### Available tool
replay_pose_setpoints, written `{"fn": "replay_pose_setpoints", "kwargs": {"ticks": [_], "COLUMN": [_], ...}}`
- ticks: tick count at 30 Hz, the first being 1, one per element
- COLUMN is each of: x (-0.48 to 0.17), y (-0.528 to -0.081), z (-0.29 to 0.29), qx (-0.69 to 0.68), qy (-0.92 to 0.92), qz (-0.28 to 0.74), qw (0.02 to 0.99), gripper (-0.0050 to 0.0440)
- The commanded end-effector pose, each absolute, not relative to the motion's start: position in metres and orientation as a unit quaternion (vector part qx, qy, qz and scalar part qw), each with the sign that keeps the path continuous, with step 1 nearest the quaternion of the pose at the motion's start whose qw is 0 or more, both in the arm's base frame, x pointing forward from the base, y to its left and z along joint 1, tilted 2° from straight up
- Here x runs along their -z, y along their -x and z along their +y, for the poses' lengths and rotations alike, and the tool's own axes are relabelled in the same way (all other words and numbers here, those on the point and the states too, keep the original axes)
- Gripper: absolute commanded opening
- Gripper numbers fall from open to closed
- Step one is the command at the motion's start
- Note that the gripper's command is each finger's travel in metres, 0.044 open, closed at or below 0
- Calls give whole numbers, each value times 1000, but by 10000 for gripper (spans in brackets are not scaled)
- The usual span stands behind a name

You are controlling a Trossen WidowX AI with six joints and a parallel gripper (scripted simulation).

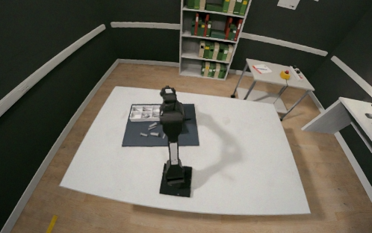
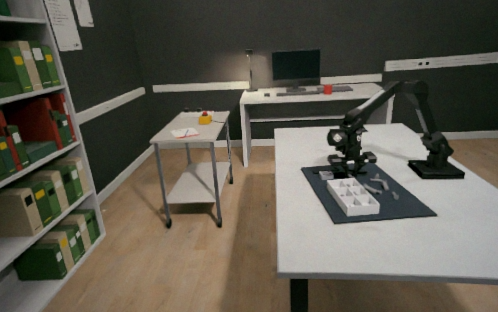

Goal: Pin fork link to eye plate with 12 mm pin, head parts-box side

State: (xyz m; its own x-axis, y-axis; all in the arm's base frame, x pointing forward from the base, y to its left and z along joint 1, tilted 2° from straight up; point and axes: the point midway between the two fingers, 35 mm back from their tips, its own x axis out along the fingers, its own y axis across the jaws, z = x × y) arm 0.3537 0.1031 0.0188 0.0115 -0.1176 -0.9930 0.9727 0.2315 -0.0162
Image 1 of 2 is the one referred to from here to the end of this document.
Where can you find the white divided parts tray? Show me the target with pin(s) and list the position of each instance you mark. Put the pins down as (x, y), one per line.
(136, 117)

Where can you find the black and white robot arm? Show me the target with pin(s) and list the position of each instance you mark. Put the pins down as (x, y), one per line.
(172, 125)

